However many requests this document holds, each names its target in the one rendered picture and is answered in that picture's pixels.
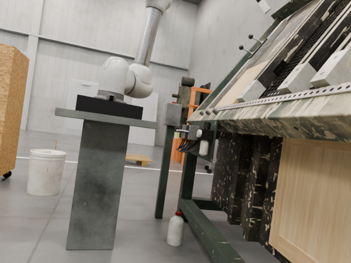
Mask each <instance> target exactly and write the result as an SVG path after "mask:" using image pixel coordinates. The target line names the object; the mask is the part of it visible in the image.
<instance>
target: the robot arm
mask: <svg viewBox="0 0 351 263"><path fill-rule="evenodd" d="M256 1H257V2H258V5H259V6H260V8H261V9H262V10H263V12H264V13H265V14H266V13H267V12H269V11H270V10H271V8H270V7H269V5H268V4H267V3H266V1H265V0H256ZM171 4H172V0H145V6H146V13H145V18H144V22H143V26H142V30H141V35H140V38H139V42H138V47H137V51H136V55H135V59H134V63H133V64H132V65H131V66H129V65H128V63H127V61H125V59H123V58H120V57H109V58H108V59H107V60H106V61H105V63H104V65H103V67H102V69H101V73H100V78H99V86H98V93H97V96H94V98H99V99H104V100H109V101H115V102H120V103H125V104H126V102H124V95H126V96H128V97H131V98H136V99H143V98H147V97H149V96H150V95H151V93H152V91H153V82H152V80H151V71H150V69H149V68H148V67H149V62H150V58H151V54H152V51H153V47H154V42H155V38H156V34H157V30H158V25H159V21H160V17H161V14H163V13H164V11H165V10H167V9H169V8H170V6H171Z"/></svg>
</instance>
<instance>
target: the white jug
mask: <svg viewBox="0 0 351 263"><path fill-rule="evenodd" d="M180 216H181V212H179V211H176V212H175V216H174V217H172V218H171V219H170V221H169V227H168V235H167V243H168V244H169V245H171V246H180V245H181V244H182V239H183V231H184V220H183V218H181V217H180Z"/></svg>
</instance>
